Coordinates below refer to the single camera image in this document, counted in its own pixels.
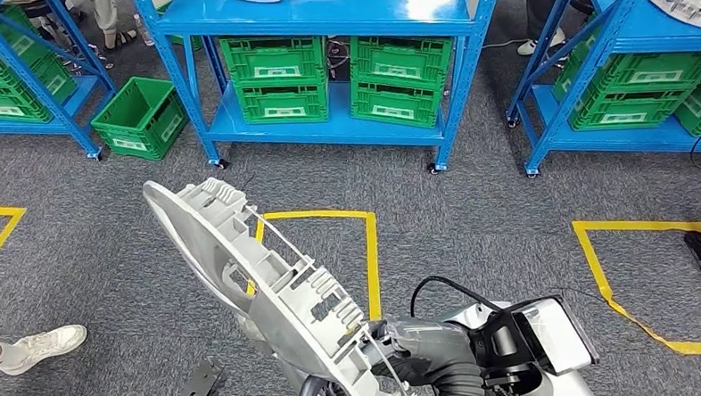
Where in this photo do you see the clear plastic water bottle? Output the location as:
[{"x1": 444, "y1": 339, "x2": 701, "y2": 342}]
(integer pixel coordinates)
[{"x1": 134, "y1": 12, "x2": 155, "y2": 48}]

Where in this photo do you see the yellow floor tape square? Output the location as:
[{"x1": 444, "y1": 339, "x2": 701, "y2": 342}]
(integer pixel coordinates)
[{"x1": 571, "y1": 215, "x2": 701, "y2": 366}]

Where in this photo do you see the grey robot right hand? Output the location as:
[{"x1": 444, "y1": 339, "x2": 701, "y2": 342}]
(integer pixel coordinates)
[{"x1": 361, "y1": 312, "x2": 488, "y2": 396}]

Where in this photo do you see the blue metal shelf rack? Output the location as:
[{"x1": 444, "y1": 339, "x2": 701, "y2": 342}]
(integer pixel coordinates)
[
  {"x1": 0, "y1": 0, "x2": 122, "y2": 166},
  {"x1": 500, "y1": 0, "x2": 701, "y2": 180},
  {"x1": 130, "y1": 0, "x2": 513, "y2": 188}
]

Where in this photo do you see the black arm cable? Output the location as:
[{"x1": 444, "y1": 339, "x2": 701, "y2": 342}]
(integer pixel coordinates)
[{"x1": 408, "y1": 273, "x2": 505, "y2": 319}]

